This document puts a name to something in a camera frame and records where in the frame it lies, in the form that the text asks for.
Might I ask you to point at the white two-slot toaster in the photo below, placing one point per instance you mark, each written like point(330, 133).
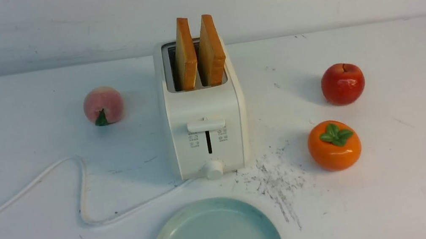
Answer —
point(206, 130)

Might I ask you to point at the red apple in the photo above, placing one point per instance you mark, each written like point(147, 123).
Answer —
point(342, 84)

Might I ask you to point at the toast slice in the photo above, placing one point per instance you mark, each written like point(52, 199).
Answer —
point(211, 53)
point(186, 59)

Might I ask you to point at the orange persimmon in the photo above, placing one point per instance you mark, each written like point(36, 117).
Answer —
point(334, 146)

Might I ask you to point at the pink peach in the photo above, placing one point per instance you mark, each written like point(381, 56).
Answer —
point(103, 106)

